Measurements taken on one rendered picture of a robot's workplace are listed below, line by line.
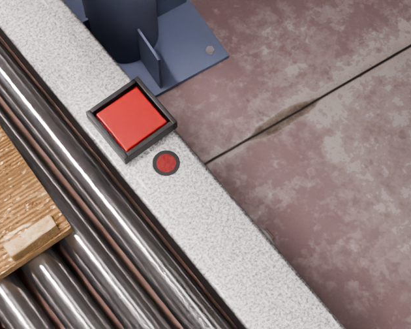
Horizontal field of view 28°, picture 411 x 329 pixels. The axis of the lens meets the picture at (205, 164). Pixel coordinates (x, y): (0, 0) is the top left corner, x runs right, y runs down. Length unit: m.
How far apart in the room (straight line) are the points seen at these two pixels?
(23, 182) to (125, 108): 0.14
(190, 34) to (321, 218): 0.57
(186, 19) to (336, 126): 0.46
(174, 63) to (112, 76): 1.04
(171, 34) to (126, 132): 1.14
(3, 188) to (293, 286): 0.34
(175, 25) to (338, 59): 0.42
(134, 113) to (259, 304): 0.26
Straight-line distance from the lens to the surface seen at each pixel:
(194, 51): 2.05
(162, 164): 0.94
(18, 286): 0.92
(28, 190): 0.93
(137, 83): 0.97
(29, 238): 0.88
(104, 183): 0.93
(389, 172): 1.97
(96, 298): 0.94
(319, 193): 1.92
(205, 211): 0.92
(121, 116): 0.95
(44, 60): 1.02
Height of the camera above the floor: 1.79
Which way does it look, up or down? 68 degrees down
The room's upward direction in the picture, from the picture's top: 2 degrees clockwise
